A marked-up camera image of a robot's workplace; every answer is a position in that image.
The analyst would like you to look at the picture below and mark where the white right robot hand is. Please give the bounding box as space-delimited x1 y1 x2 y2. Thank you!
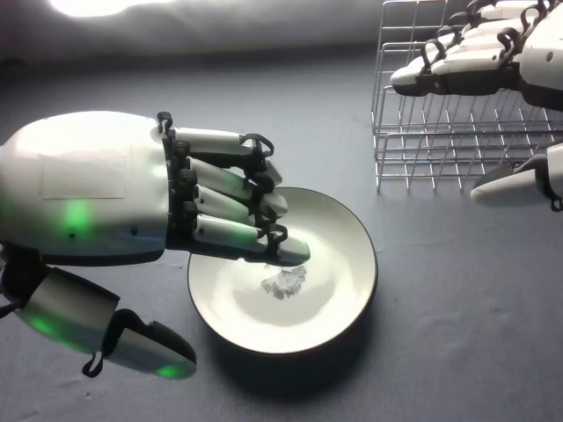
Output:
390 0 563 213

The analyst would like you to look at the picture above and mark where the white plate with leaf print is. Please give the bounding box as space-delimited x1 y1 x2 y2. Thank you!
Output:
186 186 379 357

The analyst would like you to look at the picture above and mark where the silver wire dish rack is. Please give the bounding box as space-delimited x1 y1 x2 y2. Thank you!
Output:
372 0 563 194

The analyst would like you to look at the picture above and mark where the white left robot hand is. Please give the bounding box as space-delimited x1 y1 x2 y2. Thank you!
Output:
0 110 312 382

